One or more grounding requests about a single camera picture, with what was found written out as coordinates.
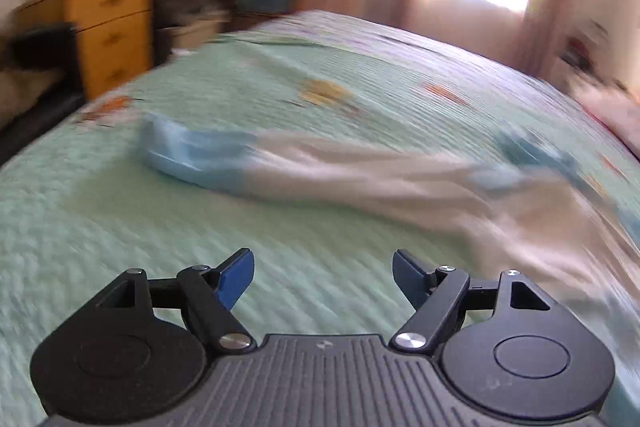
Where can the floral folded duvet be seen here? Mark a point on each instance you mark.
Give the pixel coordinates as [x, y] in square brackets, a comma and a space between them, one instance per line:
[617, 110]

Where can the olive padded coat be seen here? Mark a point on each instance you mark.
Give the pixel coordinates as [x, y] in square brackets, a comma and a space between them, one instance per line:
[20, 90]

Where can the wooden desk with drawers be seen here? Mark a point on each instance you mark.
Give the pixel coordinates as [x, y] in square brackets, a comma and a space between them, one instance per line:
[114, 37]

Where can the light blue white jacket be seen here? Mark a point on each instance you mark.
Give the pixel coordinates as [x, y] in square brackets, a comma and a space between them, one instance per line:
[533, 212]

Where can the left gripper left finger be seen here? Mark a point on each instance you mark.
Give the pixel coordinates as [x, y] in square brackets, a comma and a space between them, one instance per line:
[210, 295]

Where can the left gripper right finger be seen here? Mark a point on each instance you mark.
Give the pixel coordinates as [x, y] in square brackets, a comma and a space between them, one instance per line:
[436, 296]

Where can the cluttered white nightstand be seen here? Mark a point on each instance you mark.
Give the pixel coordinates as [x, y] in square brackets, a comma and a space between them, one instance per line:
[585, 51]

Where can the green quilted bee bedspread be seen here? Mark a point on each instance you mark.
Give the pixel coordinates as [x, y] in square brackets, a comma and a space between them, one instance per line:
[79, 206]

